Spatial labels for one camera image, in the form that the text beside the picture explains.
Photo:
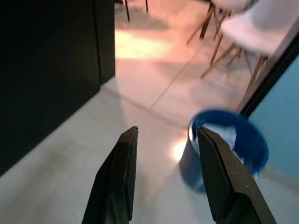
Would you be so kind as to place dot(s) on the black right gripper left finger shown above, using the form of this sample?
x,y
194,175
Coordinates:
x,y
116,175

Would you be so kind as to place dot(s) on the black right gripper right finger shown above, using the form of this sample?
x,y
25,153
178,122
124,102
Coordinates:
x,y
226,182

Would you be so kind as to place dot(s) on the blue plastic waste bin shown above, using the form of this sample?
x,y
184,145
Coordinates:
x,y
252,144

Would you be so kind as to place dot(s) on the crumpled clear plastic waste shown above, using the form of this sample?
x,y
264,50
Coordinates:
x,y
224,134

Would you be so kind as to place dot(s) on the tall black cabinet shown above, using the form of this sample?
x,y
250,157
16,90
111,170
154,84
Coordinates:
x,y
46,70

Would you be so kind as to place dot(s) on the white chair wooden legs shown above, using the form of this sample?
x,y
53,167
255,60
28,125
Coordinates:
x,y
204,28
252,32

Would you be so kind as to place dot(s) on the black metal table leg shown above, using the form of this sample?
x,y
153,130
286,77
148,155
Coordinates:
x,y
146,5
127,10

